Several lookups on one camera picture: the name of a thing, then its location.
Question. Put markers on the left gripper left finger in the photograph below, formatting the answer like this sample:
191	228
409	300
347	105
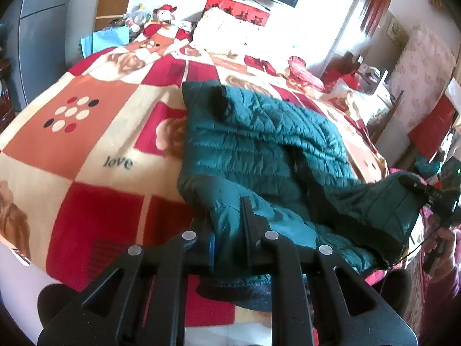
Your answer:
140	298

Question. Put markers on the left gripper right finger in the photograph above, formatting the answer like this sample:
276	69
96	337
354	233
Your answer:
317	298

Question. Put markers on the green quilted puffer jacket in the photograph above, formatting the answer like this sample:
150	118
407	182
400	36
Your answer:
292	164

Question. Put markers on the person's right hand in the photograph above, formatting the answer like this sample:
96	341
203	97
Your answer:
439	252

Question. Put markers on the red checkered rose blanket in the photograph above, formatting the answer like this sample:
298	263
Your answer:
91	165

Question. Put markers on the pink heart cushion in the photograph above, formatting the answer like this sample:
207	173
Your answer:
299	74

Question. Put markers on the red calligraphy banner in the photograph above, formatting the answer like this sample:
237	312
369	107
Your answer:
240	11

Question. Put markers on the cream frilled pillow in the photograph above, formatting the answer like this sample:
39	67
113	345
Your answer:
220	33

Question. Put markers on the santa plush toy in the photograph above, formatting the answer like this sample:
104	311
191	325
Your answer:
165	13

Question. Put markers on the grey refrigerator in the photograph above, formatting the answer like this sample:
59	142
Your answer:
41	39

